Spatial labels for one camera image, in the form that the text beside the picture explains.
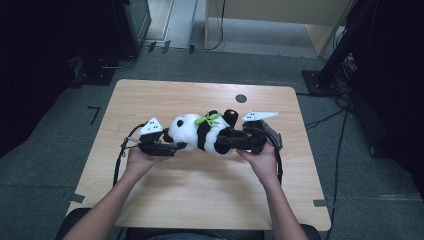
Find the light wooden furniture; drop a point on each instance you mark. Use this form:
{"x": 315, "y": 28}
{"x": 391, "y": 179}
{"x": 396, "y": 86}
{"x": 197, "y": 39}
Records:
{"x": 283, "y": 10}

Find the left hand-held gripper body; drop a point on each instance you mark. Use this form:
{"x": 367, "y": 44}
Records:
{"x": 151, "y": 138}

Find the person's left hand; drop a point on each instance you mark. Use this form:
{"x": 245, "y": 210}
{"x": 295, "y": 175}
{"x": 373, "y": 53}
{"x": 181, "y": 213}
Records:
{"x": 141, "y": 163}

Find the black chair armrest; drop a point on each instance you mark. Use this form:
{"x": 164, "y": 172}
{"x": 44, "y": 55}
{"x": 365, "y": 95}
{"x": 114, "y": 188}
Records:
{"x": 311, "y": 233}
{"x": 71, "y": 223}

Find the dark curtain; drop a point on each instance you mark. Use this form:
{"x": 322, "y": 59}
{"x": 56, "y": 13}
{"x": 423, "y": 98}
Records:
{"x": 33, "y": 66}
{"x": 393, "y": 100}

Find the dark round table grommet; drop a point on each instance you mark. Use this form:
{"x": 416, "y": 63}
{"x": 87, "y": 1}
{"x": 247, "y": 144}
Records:
{"x": 241, "y": 98}

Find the black cabinet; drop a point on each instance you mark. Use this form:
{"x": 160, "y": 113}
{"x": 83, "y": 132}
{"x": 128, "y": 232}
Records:
{"x": 130, "y": 26}

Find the person's right hand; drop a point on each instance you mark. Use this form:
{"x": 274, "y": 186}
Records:
{"x": 261, "y": 163}

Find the grey floor tape patch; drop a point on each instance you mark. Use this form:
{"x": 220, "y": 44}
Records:
{"x": 320, "y": 202}
{"x": 77, "y": 198}

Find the panda plush toy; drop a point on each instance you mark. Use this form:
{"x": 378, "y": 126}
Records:
{"x": 186, "y": 131}

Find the black stand base plate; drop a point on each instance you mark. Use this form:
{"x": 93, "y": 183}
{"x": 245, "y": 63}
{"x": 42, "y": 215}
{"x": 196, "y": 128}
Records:
{"x": 95, "y": 75}

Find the person's dark clothing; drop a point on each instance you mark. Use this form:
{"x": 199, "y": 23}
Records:
{"x": 193, "y": 235}

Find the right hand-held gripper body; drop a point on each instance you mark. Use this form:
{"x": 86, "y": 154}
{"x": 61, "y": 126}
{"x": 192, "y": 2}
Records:
{"x": 256, "y": 133}

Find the black metal stand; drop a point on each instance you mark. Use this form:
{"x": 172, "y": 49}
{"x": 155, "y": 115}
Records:
{"x": 336, "y": 50}

